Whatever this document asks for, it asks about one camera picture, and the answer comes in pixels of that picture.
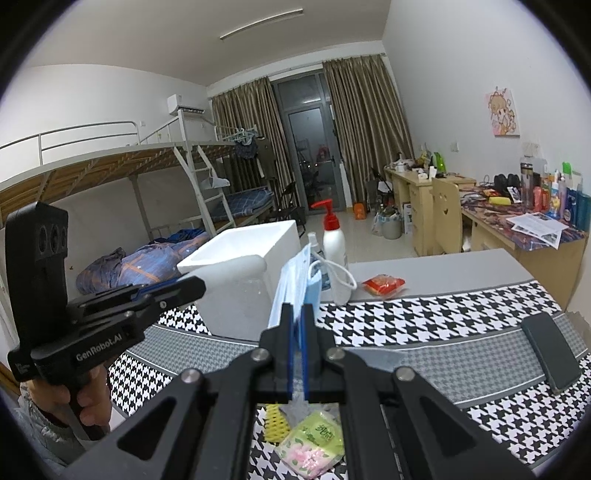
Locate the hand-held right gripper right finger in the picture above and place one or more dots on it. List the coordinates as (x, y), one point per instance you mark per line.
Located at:
(304, 364)

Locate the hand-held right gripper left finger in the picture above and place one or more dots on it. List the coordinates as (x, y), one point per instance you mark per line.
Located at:
(289, 364)

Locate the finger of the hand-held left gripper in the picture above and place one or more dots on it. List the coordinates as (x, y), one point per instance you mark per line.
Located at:
(157, 287)
(180, 293)

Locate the white foam box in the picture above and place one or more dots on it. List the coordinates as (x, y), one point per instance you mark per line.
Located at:
(240, 249)

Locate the blue face mask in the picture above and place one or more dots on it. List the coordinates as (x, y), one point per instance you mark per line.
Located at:
(288, 281)

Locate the person's left forearm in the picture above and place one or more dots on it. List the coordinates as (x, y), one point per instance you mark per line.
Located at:
(41, 429)

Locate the person's left hand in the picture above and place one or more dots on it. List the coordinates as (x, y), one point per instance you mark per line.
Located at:
(94, 401)

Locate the blue plaid quilt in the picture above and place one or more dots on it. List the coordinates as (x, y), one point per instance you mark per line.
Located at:
(143, 263)

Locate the yellow foam net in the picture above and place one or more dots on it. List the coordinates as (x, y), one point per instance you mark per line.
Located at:
(275, 422)

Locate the green tissue packet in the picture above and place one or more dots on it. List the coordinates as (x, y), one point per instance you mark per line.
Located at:
(318, 431)

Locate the pink floral tissue packet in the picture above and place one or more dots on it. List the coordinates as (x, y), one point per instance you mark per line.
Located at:
(302, 459)

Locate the red snack packet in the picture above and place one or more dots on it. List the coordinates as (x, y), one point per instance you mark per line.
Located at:
(383, 285)

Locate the blue plaid mattress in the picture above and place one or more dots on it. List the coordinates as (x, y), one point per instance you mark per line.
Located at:
(247, 201)

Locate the grey hanging cloth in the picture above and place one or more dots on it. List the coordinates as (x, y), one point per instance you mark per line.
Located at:
(217, 181)

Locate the small clear spray bottle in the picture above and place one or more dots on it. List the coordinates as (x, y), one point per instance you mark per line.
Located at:
(314, 242)

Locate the white metal bunk bed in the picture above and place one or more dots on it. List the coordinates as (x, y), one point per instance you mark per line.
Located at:
(217, 150)
(92, 161)

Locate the houndstooth table mat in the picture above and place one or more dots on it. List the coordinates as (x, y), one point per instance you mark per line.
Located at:
(438, 323)

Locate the black folding chair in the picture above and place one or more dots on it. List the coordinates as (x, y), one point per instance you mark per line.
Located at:
(381, 187)
(288, 203)

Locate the dark blue hanging garment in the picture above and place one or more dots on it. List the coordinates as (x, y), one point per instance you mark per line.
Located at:
(245, 150)

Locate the olive hanging jacket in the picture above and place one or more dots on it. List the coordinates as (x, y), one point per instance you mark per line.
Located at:
(267, 159)

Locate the grey bucket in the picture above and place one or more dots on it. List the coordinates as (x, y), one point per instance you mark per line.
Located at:
(390, 226)

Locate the orange container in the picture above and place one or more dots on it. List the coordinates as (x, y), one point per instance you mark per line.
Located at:
(360, 211)

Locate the blue and white box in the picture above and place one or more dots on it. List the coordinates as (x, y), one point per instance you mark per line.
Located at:
(408, 219)

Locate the white air conditioner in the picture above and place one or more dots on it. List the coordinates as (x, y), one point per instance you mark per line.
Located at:
(182, 104)

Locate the brown curtain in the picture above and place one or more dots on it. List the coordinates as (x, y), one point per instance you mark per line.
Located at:
(244, 115)
(364, 115)

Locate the light wooden desk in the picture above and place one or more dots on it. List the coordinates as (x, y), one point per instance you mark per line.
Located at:
(420, 207)

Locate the glass balcony door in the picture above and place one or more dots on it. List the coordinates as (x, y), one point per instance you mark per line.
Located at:
(307, 134)

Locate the wooden chair with smiley face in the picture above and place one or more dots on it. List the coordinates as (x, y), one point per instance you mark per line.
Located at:
(445, 217)

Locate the pile of desk clutter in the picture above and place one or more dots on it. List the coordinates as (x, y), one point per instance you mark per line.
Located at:
(408, 166)

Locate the green translucent desk item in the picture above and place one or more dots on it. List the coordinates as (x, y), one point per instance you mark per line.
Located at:
(439, 164)

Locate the black phone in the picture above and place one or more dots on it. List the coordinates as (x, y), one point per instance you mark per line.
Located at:
(549, 350)

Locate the yellow tube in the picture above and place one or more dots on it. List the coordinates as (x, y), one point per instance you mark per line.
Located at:
(501, 200)

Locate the wooden desk with patterned cover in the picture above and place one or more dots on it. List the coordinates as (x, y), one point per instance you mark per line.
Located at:
(545, 263)

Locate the printed paper sheets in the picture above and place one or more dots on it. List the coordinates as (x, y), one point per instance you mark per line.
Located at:
(538, 227)

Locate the black headphones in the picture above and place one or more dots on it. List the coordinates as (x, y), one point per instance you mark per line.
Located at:
(505, 181)

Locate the ceiling tube light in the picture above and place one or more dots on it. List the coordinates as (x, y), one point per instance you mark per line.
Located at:
(261, 23)

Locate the row of toiletry bottles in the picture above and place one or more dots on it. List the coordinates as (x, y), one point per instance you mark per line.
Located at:
(554, 194)

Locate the cartoon wall poster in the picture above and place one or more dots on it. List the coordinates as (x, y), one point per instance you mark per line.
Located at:
(502, 113)

